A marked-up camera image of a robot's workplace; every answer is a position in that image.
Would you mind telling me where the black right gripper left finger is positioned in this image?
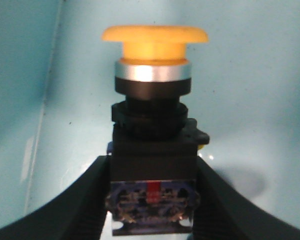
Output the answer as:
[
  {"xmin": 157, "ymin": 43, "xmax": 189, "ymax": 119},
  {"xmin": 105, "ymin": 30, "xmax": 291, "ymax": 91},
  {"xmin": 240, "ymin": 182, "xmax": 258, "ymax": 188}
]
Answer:
[{"xmin": 0, "ymin": 156, "xmax": 110, "ymax": 240}]

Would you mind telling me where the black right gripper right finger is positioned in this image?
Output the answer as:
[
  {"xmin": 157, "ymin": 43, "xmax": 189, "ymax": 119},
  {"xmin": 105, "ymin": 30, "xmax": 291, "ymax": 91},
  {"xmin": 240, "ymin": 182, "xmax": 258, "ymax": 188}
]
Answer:
[{"xmin": 191, "ymin": 157, "xmax": 300, "ymax": 240}]

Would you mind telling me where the yellow push button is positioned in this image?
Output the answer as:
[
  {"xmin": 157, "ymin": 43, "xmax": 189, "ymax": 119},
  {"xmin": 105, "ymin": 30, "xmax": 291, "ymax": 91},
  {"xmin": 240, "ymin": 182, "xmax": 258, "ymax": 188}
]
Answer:
[{"xmin": 101, "ymin": 25, "xmax": 210, "ymax": 236}]

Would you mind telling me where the blue plastic box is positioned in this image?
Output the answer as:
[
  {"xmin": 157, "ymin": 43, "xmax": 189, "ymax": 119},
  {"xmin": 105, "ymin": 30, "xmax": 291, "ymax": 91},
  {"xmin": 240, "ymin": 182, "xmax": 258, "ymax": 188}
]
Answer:
[{"xmin": 0, "ymin": 0, "xmax": 300, "ymax": 228}]

